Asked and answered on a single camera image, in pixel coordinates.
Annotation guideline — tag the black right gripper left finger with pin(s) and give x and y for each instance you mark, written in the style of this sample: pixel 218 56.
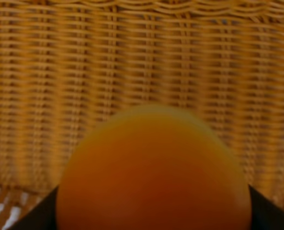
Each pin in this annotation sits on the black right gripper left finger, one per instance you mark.
pixel 42 217

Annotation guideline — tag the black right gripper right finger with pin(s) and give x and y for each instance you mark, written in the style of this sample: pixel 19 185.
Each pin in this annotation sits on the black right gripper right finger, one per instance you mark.
pixel 265 214

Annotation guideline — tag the red yellow peach toy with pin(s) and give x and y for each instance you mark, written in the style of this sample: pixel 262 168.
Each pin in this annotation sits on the red yellow peach toy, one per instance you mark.
pixel 153 168

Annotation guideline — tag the light brown wicker basket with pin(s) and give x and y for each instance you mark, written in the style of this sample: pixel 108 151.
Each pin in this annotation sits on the light brown wicker basket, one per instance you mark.
pixel 67 65

